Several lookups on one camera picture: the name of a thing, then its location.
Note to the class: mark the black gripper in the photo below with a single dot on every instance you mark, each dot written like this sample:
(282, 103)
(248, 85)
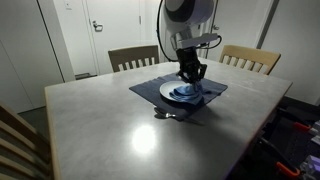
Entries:
(188, 58)

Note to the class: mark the blue microfibre towel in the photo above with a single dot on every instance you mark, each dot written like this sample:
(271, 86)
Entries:
(186, 93)

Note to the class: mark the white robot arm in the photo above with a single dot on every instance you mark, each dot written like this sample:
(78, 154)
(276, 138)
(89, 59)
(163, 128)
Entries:
(186, 10)

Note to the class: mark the white round plate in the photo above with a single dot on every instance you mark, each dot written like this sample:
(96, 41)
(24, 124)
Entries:
(164, 90)

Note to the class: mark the dark blue cloth placemat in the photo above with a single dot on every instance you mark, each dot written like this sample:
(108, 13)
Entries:
(146, 88)

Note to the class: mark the silver metal spoon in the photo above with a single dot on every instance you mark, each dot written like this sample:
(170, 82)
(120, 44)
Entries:
(160, 114)

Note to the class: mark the wooden slat-back chair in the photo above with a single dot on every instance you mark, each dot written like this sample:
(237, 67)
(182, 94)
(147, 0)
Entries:
(250, 53)
(16, 140)
(133, 53)

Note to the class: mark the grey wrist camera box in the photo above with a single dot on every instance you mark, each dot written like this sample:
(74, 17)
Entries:
(200, 39)

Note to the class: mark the small white wall switch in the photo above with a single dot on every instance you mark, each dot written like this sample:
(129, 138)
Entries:
(68, 4)

